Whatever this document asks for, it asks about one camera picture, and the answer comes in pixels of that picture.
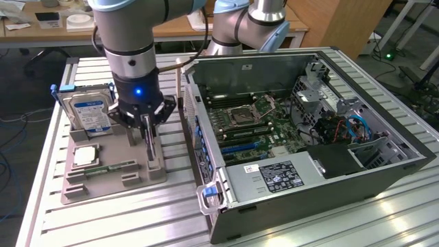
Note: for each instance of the slanted metal drive cage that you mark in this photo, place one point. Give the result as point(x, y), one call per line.
point(373, 154)

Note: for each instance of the blue expansion slot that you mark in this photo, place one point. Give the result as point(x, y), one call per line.
point(240, 148)

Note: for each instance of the open black PC case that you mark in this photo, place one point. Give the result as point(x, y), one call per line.
point(308, 205)

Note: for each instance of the metal socket cover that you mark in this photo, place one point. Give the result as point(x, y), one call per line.
point(265, 105)

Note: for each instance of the white paper label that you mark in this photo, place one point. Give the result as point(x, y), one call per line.
point(17, 26)

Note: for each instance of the green RAM stick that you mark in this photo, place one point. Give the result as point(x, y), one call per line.
point(109, 167)

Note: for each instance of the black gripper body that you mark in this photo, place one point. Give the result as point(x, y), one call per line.
point(136, 85)

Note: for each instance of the wooden cabinet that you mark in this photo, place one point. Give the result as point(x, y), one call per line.
point(342, 25)

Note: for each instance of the white box with black top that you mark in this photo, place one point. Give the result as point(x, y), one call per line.
point(49, 21)

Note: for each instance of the metal disk bay cage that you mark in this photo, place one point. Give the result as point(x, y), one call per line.
point(308, 96)

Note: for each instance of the silver CPU chip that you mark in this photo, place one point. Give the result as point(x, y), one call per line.
point(85, 155)

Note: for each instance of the clear plastic bag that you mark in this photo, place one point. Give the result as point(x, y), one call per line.
point(12, 10)

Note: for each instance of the blue case latch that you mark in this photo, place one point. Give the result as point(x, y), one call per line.
point(209, 192)

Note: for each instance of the black box with green light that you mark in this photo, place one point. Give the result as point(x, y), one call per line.
point(388, 55)

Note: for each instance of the hard disk in blue caddy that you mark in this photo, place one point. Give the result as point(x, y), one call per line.
point(85, 113)

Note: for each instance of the white box with round dish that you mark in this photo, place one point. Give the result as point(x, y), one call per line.
point(78, 23)

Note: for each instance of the white paper stack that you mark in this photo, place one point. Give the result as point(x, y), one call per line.
point(193, 21)

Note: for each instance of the black equipment base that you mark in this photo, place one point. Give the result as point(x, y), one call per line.
point(408, 74)

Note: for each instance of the grey plastic parts rack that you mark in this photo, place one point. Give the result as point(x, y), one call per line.
point(109, 154)

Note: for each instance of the dark RAM stick with labels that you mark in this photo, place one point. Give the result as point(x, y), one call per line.
point(246, 131)

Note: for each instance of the grey power supply unit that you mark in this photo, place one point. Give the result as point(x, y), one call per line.
point(240, 180)

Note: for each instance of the green motherboard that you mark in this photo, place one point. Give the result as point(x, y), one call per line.
point(273, 128)

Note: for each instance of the grey cup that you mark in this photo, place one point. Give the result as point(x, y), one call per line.
point(49, 3)

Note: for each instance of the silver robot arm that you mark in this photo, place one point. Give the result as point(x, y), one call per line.
point(129, 38)

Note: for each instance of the white desk frame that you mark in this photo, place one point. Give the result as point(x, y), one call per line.
point(428, 60)

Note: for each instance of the white cup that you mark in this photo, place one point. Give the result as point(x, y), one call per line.
point(65, 2)

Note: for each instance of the CPU socket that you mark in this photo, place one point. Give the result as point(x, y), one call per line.
point(242, 115)

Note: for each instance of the wooden desk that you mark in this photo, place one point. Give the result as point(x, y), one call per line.
point(20, 34)

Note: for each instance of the graphics card with metal bracket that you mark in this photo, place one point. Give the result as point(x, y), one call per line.
point(150, 148)

